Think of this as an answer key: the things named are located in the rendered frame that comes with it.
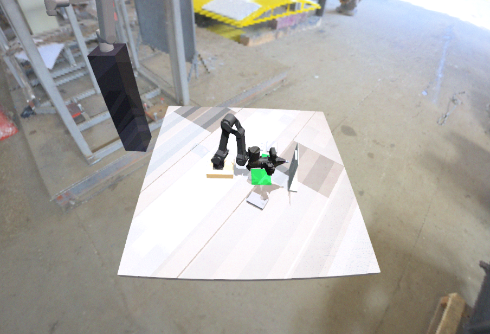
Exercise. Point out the green square mat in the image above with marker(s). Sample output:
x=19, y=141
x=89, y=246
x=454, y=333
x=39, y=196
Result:
x=260, y=177

